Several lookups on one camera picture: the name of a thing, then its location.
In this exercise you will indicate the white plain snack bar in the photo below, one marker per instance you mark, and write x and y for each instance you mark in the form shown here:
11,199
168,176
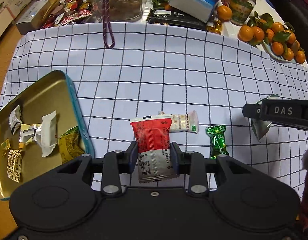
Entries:
48,133

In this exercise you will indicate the black white snack packet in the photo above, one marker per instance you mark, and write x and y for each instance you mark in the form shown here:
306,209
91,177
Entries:
15,119

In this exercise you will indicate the small green candy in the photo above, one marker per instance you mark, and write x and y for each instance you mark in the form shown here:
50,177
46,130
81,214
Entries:
217,138

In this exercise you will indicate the red white snack packet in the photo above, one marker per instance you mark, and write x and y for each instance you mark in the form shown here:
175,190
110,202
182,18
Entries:
152,134

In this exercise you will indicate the white tv cabinet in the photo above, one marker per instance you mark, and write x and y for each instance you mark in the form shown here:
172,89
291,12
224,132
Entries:
6,18

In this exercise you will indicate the plate of tangerines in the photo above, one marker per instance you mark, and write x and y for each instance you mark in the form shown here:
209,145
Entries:
278,38

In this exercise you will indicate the grey cardboard box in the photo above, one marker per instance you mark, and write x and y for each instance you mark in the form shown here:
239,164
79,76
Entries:
31,19

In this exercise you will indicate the gold teal tin tray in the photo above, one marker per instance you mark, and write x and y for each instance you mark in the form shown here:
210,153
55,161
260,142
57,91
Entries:
53,92

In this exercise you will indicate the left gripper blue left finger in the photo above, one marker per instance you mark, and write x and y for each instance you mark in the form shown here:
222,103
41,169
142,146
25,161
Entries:
116,163

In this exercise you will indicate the white pink snack bar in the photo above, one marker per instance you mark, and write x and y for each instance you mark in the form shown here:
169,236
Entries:
183,122

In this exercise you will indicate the blue checked tablecloth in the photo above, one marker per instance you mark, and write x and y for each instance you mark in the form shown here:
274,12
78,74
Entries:
176,70

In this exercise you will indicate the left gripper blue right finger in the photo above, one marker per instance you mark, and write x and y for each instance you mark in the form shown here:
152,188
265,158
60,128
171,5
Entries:
193,164

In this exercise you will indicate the glass jar with cookies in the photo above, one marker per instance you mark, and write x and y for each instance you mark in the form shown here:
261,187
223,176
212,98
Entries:
119,0

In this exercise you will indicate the green white snack packet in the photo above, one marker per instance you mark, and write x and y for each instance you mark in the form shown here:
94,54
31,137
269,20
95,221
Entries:
260,127

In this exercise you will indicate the pile of loose candies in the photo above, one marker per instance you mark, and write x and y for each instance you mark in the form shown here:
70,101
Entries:
65,12

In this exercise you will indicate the jar with yellow lid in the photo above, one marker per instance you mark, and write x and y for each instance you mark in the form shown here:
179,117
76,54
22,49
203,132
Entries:
241,9

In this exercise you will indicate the brown patterned snack packet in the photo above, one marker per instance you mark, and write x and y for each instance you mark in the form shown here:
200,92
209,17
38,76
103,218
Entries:
14,165

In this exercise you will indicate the single tangerine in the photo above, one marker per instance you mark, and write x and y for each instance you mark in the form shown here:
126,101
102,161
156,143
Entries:
224,13

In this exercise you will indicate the yellow brown snack packet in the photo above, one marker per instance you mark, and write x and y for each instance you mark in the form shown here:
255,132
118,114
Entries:
69,145

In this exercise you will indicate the silver yellow snack packet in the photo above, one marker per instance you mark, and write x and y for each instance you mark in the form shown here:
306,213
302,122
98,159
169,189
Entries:
29,134

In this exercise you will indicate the gold candy packet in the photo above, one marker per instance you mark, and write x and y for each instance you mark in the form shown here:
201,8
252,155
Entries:
5,147

